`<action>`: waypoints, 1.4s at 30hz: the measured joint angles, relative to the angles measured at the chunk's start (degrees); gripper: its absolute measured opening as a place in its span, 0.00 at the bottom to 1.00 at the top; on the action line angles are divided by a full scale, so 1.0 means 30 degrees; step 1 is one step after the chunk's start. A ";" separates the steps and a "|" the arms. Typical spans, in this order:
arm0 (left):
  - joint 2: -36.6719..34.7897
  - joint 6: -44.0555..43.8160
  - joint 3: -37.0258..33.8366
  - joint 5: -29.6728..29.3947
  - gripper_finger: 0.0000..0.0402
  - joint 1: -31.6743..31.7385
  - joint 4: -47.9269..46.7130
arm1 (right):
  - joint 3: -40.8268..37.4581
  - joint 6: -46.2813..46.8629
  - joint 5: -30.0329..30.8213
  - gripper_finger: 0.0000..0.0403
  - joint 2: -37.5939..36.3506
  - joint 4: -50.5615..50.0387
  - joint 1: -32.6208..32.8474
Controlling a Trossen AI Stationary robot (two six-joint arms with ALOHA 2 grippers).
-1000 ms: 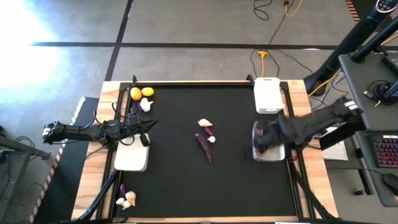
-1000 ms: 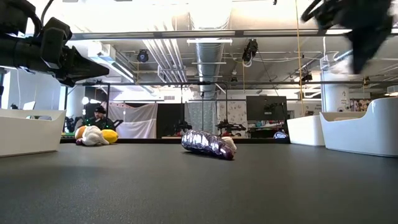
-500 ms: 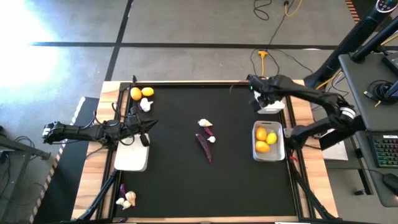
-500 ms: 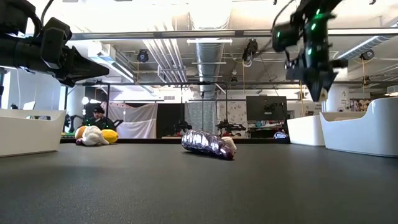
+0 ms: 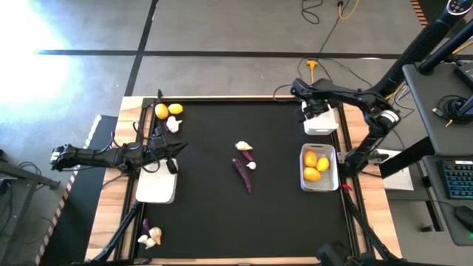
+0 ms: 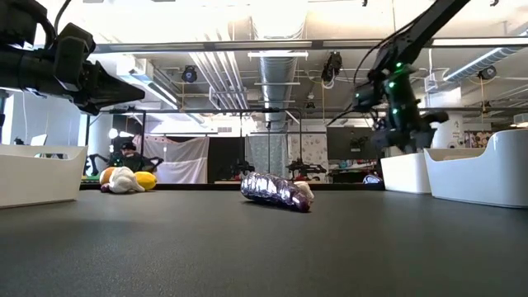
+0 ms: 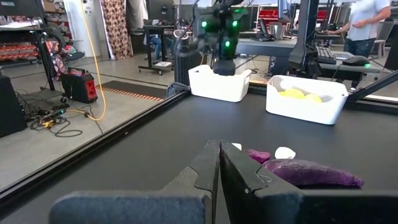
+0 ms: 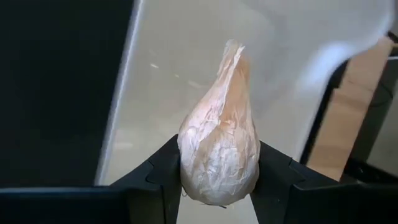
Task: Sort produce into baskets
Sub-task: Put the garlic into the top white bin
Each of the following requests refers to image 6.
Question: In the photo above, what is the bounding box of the black table edge rail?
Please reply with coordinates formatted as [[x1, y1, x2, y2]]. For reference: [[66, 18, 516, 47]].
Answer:
[[80, 182, 385, 191]]

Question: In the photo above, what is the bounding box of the white ribbed ceiling duct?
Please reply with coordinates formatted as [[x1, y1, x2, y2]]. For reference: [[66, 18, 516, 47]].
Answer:
[[443, 45, 528, 83]]

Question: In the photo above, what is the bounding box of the black tube frame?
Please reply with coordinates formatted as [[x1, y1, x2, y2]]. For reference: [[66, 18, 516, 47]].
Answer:
[[84, 107, 304, 185]]

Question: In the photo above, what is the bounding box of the orange fruit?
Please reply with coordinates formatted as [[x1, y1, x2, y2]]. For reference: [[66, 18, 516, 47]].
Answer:
[[99, 166, 119, 187]]

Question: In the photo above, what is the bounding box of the silver round air duct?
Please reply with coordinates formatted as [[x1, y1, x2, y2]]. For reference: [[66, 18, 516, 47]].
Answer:
[[258, 55, 299, 133]]

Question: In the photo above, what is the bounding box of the white garlic bulb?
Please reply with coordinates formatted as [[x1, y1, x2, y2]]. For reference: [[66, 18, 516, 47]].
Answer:
[[293, 180, 315, 201], [107, 166, 146, 195]]

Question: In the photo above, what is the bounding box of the person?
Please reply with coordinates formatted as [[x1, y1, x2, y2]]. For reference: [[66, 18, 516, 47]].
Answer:
[[115, 141, 145, 173]]

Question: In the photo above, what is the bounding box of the white plastic basket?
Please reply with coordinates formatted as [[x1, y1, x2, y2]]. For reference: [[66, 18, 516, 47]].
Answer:
[[0, 144, 89, 210], [424, 129, 528, 209], [379, 152, 432, 195]]

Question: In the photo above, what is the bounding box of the yellow lemon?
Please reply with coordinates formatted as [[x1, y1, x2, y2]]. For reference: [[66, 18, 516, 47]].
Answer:
[[134, 171, 158, 191]]

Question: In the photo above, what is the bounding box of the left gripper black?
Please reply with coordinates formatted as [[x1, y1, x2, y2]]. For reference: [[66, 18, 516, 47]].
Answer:
[[0, 36, 146, 116]]

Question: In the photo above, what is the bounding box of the purple foil snack bag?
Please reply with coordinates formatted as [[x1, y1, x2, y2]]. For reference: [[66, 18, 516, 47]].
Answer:
[[239, 171, 314, 214]]

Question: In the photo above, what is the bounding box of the black flat screen monitor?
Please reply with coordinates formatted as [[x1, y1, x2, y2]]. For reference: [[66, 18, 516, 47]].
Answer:
[[326, 126, 383, 161]]

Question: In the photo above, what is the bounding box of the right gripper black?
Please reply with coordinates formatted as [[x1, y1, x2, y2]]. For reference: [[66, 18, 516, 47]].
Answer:
[[373, 64, 450, 154]]

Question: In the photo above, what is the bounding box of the white hanging sheet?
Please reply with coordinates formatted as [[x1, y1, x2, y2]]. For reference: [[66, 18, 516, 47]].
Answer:
[[144, 135, 210, 185]]

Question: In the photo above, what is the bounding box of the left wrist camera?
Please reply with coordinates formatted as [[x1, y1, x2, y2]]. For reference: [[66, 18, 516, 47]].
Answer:
[[61, 22, 97, 59]]

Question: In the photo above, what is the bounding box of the black hanging cable reel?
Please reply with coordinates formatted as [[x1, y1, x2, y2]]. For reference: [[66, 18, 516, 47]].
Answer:
[[320, 51, 343, 90], [478, 64, 498, 82], [181, 64, 198, 83]]

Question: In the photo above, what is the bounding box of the patterned grey curtain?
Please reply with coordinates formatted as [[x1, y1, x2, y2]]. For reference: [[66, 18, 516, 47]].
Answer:
[[288, 134, 329, 172], [246, 134, 290, 179]]

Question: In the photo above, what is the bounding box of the log pattern poster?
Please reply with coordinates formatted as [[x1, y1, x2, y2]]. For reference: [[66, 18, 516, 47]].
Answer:
[[464, 130, 494, 149]]

